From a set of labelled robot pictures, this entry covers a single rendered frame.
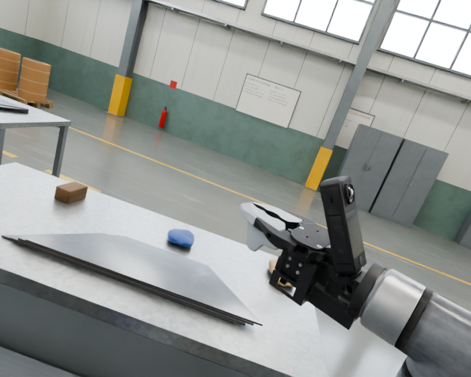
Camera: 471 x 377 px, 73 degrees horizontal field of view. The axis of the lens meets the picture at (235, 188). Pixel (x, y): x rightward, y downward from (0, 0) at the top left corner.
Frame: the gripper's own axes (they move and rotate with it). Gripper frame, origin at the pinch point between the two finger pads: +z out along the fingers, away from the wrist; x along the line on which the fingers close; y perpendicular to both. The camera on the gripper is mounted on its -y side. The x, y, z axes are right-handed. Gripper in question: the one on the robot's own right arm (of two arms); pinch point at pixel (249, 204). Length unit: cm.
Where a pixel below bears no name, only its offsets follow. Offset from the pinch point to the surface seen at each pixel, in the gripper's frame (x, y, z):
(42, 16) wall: 379, 0, 1104
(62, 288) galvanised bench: -10, 40, 38
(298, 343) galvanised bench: 32, 45, -7
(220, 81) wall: 638, 49, 597
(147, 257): 15, 41, 39
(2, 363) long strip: -22, 57, 40
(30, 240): -10, 37, 57
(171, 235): 31, 43, 48
